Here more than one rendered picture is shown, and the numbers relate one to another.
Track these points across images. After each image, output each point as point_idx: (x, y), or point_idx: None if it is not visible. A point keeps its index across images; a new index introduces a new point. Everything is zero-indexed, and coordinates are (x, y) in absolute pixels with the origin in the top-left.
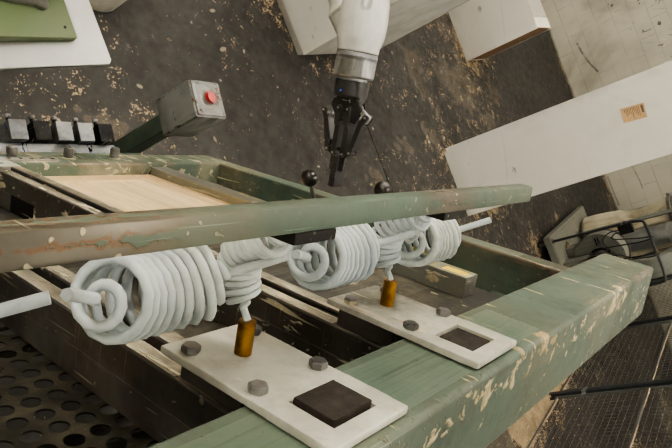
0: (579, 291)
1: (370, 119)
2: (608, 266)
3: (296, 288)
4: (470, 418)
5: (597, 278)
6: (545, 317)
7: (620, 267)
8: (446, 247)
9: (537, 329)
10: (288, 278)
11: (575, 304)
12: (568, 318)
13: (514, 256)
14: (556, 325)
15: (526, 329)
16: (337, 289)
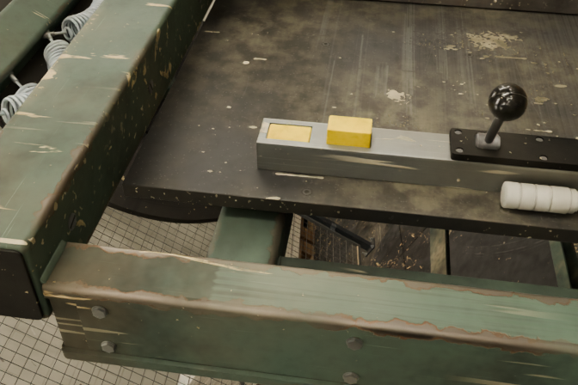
0: (105, 32)
1: None
2: (38, 153)
3: None
4: None
5: (72, 85)
6: None
7: (12, 167)
8: None
9: None
10: (442, 62)
11: (113, 3)
12: None
13: (225, 259)
14: None
15: None
16: (387, 72)
